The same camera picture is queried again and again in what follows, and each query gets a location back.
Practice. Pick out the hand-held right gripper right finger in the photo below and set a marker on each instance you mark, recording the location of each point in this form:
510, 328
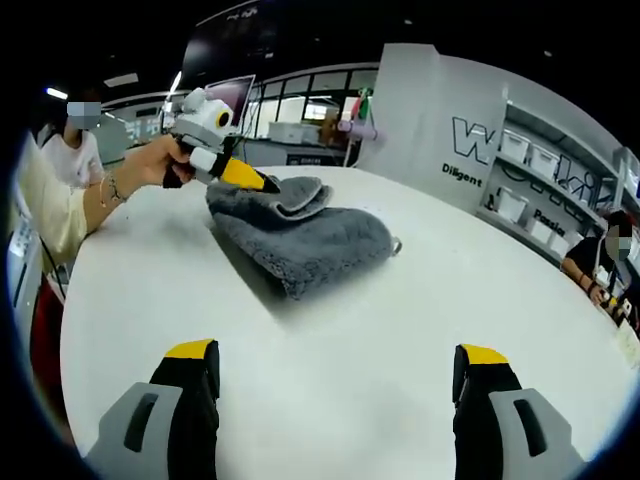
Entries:
500, 430

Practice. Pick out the person's red patterned garment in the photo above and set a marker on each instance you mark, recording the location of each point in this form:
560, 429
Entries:
47, 345

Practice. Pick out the large white-framed monitor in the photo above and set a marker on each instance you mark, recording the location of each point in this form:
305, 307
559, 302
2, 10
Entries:
242, 95

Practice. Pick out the grey service counter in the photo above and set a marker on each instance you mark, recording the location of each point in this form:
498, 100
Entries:
300, 152

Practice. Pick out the white table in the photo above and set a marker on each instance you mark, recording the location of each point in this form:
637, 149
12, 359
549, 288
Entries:
400, 310

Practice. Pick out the dark hanging display screen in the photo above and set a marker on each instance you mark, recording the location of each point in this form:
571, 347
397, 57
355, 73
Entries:
230, 35

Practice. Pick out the white lidded storage box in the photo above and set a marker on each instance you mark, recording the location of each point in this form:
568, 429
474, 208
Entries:
292, 131

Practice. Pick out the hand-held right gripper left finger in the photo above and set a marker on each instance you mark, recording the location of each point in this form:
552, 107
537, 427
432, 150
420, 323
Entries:
155, 430

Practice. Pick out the grey towel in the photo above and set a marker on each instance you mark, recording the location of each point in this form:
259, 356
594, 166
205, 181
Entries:
310, 240

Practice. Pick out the white floor stand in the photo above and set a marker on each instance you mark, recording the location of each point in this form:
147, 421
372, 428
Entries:
351, 150

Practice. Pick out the row of white storage bins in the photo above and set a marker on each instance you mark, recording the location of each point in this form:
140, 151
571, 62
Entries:
515, 145

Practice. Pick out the purple rolled mat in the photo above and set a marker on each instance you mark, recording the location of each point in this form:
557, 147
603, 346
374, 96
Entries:
362, 131

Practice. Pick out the white chest-worn device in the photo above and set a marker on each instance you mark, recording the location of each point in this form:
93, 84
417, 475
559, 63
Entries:
22, 260

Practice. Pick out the grey metal shelving rack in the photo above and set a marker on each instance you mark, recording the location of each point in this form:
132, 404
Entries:
550, 175

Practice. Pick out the green and red hanging flags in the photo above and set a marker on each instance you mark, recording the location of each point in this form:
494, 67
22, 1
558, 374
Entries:
365, 102

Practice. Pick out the person's cream shirt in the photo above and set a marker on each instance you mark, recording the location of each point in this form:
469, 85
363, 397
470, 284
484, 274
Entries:
50, 210

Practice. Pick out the person's left hand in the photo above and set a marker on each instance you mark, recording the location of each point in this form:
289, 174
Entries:
150, 160

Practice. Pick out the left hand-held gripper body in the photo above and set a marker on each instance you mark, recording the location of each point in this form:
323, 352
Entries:
200, 122

